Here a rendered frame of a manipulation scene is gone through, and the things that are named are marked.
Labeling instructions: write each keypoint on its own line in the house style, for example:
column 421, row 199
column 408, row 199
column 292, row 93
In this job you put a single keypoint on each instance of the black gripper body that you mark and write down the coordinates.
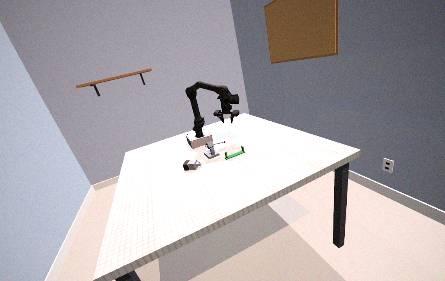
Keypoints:
column 226, row 110

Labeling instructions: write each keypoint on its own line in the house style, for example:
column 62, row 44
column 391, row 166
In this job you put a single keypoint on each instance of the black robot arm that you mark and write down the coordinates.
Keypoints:
column 225, row 97

